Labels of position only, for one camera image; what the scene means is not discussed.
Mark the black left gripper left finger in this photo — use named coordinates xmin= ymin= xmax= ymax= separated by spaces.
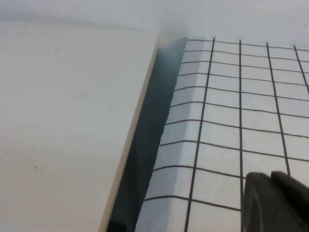
xmin=242 ymin=171 xmax=298 ymax=232

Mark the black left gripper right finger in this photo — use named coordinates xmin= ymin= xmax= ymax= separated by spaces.
xmin=270 ymin=171 xmax=309 ymax=232

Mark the white black-grid tablecloth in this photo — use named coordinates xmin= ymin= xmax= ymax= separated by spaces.
xmin=134 ymin=36 xmax=309 ymax=232

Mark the white board panel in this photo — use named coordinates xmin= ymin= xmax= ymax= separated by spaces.
xmin=0 ymin=20 xmax=160 ymax=232

